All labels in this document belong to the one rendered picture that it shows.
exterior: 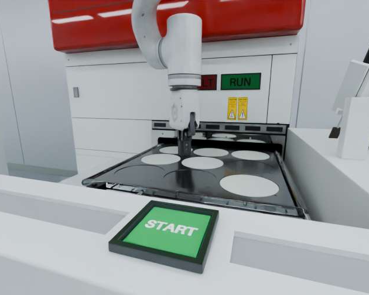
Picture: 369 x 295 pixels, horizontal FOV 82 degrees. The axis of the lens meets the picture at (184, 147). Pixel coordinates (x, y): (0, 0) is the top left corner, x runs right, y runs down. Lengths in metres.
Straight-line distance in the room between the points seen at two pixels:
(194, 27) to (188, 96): 0.15
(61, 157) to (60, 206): 3.17
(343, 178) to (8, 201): 0.34
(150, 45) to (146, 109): 0.27
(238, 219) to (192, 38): 0.44
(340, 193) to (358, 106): 0.12
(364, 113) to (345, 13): 2.03
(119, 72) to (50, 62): 2.50
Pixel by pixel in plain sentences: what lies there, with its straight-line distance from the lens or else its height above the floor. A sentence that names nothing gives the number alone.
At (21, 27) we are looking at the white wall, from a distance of 3.69.
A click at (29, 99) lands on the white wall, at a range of 3.62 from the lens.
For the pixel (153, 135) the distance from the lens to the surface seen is 0.77.
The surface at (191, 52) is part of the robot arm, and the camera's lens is 0.53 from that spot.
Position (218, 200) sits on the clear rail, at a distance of 0.33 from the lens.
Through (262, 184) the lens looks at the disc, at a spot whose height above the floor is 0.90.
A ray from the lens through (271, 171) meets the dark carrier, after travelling 0.49.
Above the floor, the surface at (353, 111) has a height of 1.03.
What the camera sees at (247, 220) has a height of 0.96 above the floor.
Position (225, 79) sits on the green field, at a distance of 0.70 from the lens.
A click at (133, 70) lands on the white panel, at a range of 0.81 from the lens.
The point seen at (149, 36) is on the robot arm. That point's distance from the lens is 0.59.
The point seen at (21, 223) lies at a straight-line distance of 0.20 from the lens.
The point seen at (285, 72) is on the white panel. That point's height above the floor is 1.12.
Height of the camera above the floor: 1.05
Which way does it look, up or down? 13 degrees down
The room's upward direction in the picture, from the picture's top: straight up
